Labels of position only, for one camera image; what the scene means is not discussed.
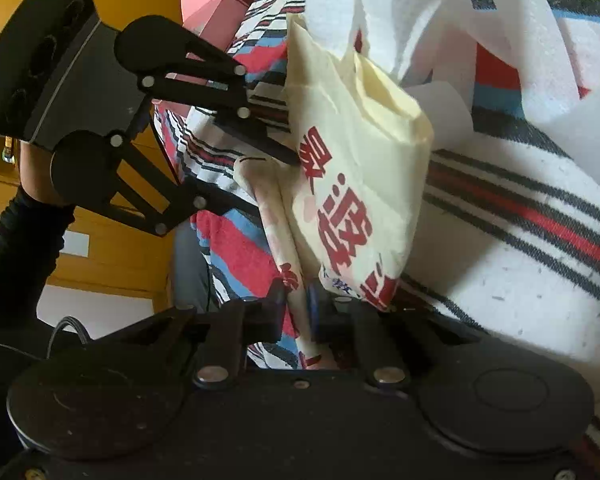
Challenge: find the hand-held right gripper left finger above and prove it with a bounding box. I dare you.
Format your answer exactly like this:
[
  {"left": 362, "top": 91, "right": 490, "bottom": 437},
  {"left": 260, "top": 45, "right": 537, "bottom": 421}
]
[{"left": 97, "top": 276, "right": 289, "bottom": 391}]

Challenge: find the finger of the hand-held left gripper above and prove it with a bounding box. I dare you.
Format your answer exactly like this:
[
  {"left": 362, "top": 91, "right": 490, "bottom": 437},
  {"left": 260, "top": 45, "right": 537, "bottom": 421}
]
[
  {"left": 80, "top": 132, "right": 265, "bottom": 238},
  {"left": 140, "top": 24, "right": 302, "bottom": 167}
]

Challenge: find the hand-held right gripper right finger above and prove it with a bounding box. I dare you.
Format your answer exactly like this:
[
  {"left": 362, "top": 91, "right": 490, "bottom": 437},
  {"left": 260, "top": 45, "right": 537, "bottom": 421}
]
[{"left": 305, "top": 280, "right": 483, "bottom": 393}]

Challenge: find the cream printed shopping bag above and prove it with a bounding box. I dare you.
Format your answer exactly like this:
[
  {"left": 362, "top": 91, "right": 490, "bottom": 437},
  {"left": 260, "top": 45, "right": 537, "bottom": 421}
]
[{"left": 232, "top": 0, "right": 600, "bottom": 371}]

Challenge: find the person's left forearm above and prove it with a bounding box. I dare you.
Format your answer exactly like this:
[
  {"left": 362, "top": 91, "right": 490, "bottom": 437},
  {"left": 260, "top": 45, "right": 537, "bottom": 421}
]
[{"left": 0, "top": 145, "right": 77, "bottom": 331}]

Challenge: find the orange wooden wardrobe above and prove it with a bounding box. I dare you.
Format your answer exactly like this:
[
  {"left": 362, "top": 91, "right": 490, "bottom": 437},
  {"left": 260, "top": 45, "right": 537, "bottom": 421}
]
[{"left": 0, "top": 0, "right": 193, "bottom": 303}]

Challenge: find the striped bed sheet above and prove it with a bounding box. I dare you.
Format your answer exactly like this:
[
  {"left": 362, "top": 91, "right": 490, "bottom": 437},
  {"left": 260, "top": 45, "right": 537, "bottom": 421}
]
[{"left": 152, "top": 0, "right": 600, "bottom": 461}]

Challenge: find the black cable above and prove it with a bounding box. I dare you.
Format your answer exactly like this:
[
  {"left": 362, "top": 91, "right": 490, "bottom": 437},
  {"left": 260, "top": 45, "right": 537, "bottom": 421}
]
[{"left": 45, "top": 314, "right": 92, "bottom": 348}]

